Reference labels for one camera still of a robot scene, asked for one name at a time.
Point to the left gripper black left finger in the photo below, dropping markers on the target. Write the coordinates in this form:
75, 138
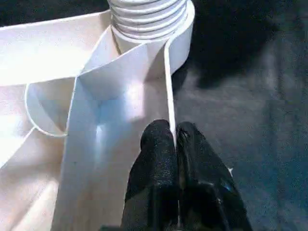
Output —
154, 173

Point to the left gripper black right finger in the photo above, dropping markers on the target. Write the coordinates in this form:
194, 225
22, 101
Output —
204, 187

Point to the white plastic table leg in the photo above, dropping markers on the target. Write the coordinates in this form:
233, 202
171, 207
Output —
149, 19

